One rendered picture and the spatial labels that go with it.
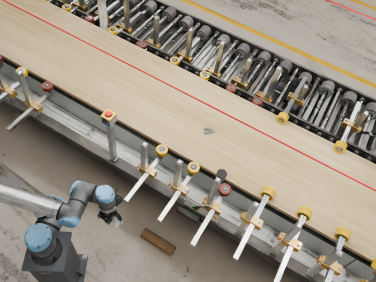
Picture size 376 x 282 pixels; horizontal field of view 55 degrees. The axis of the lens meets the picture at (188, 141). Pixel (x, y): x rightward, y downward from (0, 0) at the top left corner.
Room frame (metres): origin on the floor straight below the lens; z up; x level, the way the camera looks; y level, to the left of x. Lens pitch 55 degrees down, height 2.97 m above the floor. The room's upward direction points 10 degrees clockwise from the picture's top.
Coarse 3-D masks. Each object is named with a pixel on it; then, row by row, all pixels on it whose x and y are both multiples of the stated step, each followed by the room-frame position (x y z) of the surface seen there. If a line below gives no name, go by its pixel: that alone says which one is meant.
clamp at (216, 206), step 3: (204, 198) 1.05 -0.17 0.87; (207, 198) 1.06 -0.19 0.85; (204, 201) 1.02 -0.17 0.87; (204, 204) 1.01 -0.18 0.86; (207, 204) 1.01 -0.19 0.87; (213, 204) 1.01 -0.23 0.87; (216, 204) 1.02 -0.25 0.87; (219, 204) 1.02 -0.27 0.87; (213, 207) 1.00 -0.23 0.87; (216, 207) 1.00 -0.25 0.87; (222, 207) 1.01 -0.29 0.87; (216, 210) 0.98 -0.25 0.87; (219, 210) 0.98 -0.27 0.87; (216, 213) 0.97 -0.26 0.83; (219, 213) 0.97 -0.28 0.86
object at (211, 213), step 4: (220, 196) 1.08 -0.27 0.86; (216, 200) 1.05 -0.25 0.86; (220, 200) 1.06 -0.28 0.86; (212, 212) 0.97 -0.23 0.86; (208, 216) 0.93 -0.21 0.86; (212, 216) 0.94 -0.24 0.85; (204, 220) 0.90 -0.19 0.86; (208, 220) 0.91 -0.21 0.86; (204, 224) 0.88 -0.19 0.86; (200, 228) 0.85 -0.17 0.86; (204, 228) 0.85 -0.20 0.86; (200, 232) 0.82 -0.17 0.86; (196, 236) 0.79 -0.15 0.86; (200, 236) 0.81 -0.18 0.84; (192, 240) 0.76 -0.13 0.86; (196, 240) 0.77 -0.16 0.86; (192, 244) 0.74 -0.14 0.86
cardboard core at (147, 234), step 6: (144, 228) 1.07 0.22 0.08; (144, 234) 1.02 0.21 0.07; (150, 234) 1.03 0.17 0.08; (156, 234) 1.04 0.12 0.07; (150, 240) 0.99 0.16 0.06; (156, 240) 0.99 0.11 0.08; (162, 240) 1.00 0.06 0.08; (162, 246) 0.96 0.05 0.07; (168, 246) 0.96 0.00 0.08; (174, 246) 0.97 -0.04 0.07; (168, 252) 0.92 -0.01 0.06
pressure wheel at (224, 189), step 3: (219, 186) 1.13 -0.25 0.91; (222, 186) 1.13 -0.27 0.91; (225, 186) 1.14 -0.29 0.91; (228, 186) 1.14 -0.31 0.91; (219, 189) 1.11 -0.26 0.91; (222, 189) 1.11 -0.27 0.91; (225, 189) 1.12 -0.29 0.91; (228, 189) 1.12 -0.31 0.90; (219, 192) 1.10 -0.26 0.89; (222, 192) 1.09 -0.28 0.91; (225, 192) 1.09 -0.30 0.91; (228, 192) 1.10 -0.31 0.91; (222, 195) 1.08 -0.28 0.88; (225, 195) 1.08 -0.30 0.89
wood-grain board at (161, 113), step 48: (0, 0) 2.55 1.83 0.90; (0, 48) 1.99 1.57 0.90; (48, 48) 2.08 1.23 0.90; (96, 96) 1.69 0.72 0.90; (144, 96) 1.77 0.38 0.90; (192, 144) 1.42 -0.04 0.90; (240, 144) 1.49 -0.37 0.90; (288, 144) 1.57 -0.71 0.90; (288, 192) 1.18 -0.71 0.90; (336, 192) 1.25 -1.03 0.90; (336, 240) 0.91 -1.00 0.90
